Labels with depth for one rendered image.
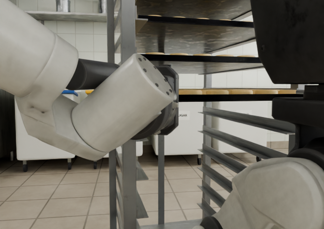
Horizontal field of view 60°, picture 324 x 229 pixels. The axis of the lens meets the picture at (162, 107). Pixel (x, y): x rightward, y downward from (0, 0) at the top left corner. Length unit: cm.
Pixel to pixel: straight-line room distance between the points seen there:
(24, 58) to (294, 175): 29
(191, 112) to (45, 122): 253
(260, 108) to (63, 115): 278
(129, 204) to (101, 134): 40
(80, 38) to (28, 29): 318
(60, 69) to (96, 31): 317
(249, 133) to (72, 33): 223
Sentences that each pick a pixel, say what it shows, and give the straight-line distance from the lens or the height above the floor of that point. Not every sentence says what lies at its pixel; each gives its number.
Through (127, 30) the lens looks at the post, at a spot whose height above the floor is 92.
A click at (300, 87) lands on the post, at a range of 81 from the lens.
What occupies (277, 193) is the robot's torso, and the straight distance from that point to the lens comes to 37.
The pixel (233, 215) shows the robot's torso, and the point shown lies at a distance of 57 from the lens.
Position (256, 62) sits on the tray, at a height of 86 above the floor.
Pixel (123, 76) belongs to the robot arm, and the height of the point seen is 81.
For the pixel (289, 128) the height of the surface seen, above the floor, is 69.
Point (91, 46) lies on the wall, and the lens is 339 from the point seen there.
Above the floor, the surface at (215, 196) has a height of 32.
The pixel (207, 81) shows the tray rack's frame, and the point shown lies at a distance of 134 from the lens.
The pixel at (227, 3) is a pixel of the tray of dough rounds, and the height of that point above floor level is 104.
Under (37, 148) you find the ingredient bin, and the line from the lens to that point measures 285.
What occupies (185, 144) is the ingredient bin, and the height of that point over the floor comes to 23.
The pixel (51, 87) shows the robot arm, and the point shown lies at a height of 80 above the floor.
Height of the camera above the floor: 80
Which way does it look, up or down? 4 degrees down
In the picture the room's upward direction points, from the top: straight up
